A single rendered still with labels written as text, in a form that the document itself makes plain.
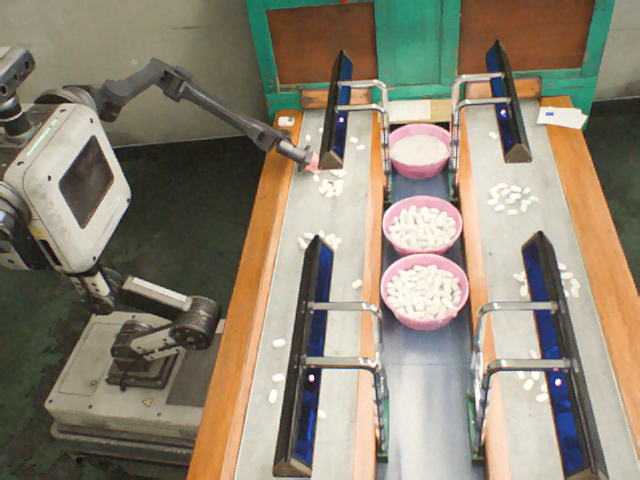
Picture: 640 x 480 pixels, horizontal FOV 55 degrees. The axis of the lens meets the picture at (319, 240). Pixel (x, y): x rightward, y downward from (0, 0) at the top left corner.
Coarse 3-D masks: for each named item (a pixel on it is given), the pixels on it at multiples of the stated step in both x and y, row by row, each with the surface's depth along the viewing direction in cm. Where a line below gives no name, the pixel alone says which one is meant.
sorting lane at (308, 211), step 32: (320, 128) 258; (352, 128) 255; (352, 160) 240; (352, 192) 226; (288, 224) 218; (320, 224) 216; (352, 224) 214; (288, 256) 207; (352, 256) 204; (288, 288) 197; (352, 288) 194; (288, 320) 188; (352, 320) 185; (288, 352) 180; (352, 352) 177; (256, 384) 173; (352, 384) 170; (256, 416) 166; (352, 416) 163; (256, 448) 160; (320, 448) 158; (352, 448) 157
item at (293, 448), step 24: (312, 240) 160; (312, 264) 153; (312, 288) 147; (312, 336) 140; (288, 384) 133; (312, 384) 133; (288, 408) 127; (312, 408) 129; (288, 432) 122; (312, 432) 126; (288, 456) 118; (312, 456) 123
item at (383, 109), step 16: (352, 80) 209; (368, 80) 208; (384, 96) 211; (336, 112) 199; (384, 112) 198; (384, 128) 202; (384, 144) 207; (384, 160) 212; (384, 176) 217; (384, 192) 223; (384, 208) 226
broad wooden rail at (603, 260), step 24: (552, 96) 250; (552, 144) 229; (576, 144) 227; (576, 168) 217; (576, 192) 209; (600, 192) 207; (576, 216) 201; (600, 216) 200; (600, 240) 193; (600, 264) 186; (624, 264) 185; (600, 288) 180; (624, 288) 179; (600, 312) 174; (624, 312) 173; (624, 336) 167; (624, 360) 162; (624, 384) 157; (624, 408) 155
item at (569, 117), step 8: (544, 112) 242; (552, 112) 241; (560, 112) 241; (568, 112) 240; (576, 112) 240; (544, 120) 239; (552, 120) 238; (560, 120) 237; (568, 120) 237; (576, 120) 236; (584, 120) 236; (576, 128) 232
